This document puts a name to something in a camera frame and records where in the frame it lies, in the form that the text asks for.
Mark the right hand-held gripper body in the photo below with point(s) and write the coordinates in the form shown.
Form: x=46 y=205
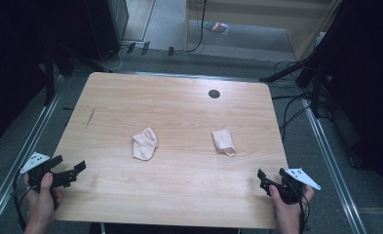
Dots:
x=301 y=177

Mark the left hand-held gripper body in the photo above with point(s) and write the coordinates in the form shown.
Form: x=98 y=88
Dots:
x=36 y=158

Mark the pink sock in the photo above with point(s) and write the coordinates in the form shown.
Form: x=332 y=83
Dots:
x=223 y=141
x=144 y=144

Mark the person's right hand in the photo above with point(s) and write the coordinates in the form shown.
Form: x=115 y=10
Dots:
x=289 y=214

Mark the person's left hand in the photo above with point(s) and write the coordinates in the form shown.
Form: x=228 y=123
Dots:
x=41 y=204

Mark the black metal stand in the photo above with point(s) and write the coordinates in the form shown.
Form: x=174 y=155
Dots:
x=312 y=65
x=49 y=74

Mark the black round table grommet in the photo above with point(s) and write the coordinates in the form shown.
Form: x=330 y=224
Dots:
x=214 y=94

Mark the black plug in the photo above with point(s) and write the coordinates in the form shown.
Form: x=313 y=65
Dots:
x=145 y=48
x=171 y=51
x=131 y=47

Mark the black cabinet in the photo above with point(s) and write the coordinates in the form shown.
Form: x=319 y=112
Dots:
x=106 y=26

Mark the colourful packet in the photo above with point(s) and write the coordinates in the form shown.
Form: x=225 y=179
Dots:
x=216 y=27

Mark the beige wooden partition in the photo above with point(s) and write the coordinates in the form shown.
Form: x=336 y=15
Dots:
x=244 y=13

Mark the metal floor rail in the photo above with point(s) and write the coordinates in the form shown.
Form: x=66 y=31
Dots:
x=332 y=165
x=20 y=156

